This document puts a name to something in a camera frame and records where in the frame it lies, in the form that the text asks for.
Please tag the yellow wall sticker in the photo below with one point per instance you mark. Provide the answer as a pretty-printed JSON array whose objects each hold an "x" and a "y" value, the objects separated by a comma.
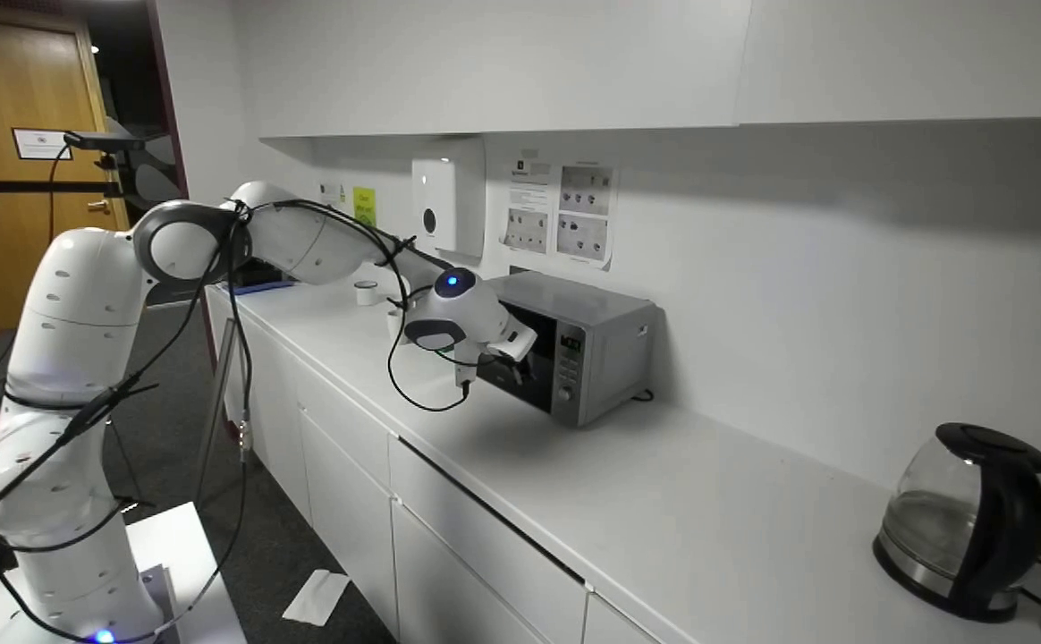
[{"x": 363, "y": 205}]

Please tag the white robot table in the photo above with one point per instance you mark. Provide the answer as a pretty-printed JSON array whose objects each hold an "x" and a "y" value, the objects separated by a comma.
[{"x": 179, "y": 558}]

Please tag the white door sign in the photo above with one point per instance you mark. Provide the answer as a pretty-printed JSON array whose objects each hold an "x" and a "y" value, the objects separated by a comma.
[{"x": 42, "y": 143}]

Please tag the white mug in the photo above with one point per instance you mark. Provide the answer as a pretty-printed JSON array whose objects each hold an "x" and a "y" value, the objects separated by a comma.
[{"x": 367, "y": 293}]

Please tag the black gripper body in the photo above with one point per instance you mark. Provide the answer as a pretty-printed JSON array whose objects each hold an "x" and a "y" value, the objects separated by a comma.
[{"x": 519, "y": 350}]

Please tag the wooden door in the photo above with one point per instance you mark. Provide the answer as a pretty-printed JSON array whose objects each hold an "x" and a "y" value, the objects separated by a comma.
[{"x": 18, "y": 225}]

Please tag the silver microwave oven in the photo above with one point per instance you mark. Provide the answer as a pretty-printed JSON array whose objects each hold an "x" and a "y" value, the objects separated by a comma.
[{"x": 609, "y": 350}]

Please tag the small white notice sheet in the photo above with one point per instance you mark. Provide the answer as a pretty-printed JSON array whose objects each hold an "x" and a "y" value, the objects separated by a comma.
[{"x": 526, "y": 164}]

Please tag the black camera on boom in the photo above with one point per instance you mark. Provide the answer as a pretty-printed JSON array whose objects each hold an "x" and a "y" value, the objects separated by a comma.
[{"x": 100, "y": 139}]

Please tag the white wall cabinet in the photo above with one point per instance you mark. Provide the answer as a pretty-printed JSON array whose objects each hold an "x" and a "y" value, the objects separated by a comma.
[{"x": 664, "y": 58}]

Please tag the glass electric kettle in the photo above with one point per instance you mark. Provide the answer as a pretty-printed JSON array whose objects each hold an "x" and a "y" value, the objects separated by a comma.
[{"x": 972, "y": 523}]

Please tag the grey picture sign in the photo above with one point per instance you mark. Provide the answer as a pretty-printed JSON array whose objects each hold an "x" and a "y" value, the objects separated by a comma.
[
  {"x": 586, "y": 186},
  {"x": 586, "y": 238}
]

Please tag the white paper sheet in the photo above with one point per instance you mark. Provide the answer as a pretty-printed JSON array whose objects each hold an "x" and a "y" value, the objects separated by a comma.
[{"x": 317, "y": 594}]

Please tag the white base cabinet unit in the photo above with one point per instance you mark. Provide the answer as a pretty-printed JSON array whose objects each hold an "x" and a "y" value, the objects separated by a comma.
[{"x": 353, "y": 503}]

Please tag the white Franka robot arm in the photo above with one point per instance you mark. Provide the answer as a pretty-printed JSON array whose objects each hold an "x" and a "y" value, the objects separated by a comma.
[{"x": 75, "y": 322}]

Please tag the white paper towel dispenser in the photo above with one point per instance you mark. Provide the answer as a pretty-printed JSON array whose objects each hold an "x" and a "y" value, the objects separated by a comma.
[{"x": 432, "y": 200}]

